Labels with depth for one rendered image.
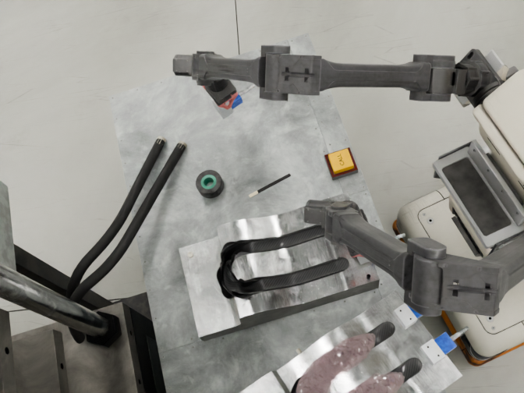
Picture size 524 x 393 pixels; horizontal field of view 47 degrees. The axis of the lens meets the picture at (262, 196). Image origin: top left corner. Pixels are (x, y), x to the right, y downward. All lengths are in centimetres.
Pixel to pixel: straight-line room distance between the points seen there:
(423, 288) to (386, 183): 172
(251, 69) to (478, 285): 64
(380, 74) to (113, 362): 107
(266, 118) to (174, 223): 44
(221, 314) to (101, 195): 138
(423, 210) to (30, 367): 145
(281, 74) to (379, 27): 192
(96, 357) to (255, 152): 76
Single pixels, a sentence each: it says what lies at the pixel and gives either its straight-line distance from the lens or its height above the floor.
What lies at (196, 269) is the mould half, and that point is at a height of 86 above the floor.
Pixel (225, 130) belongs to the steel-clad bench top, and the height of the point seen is 80.
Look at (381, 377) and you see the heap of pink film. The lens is 154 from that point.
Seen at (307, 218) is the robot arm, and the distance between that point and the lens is 137.
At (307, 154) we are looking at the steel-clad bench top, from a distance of 183.
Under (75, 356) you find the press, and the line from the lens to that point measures 183.
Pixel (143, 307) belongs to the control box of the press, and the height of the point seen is 1.
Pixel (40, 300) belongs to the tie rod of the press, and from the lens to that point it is 141.
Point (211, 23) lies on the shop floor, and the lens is 322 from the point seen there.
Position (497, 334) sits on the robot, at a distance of 223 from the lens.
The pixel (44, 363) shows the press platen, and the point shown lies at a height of 104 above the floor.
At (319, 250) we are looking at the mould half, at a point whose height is 89.
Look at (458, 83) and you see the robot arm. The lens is 142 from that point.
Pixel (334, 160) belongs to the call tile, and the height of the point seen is 84.
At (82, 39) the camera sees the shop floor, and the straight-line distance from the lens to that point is 341.
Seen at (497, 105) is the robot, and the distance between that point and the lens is 130.
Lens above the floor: 243
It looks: 66 degrees down
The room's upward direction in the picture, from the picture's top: 21 degrees counter-clockwise
